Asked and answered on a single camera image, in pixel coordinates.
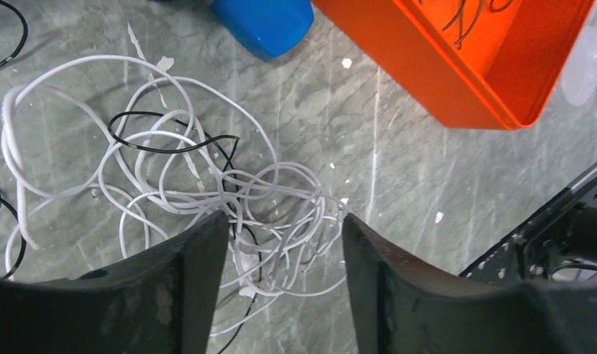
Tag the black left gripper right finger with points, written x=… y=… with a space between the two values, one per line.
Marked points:
x=401 y=304

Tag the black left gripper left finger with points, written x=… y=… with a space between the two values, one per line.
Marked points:
x=161 y=300

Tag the orange plastic tray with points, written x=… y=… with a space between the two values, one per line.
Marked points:
x=471 y=64

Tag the clear plastic cup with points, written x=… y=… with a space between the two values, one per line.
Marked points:
x=578 y=79

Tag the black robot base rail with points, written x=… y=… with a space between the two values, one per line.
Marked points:
x=561 y=234

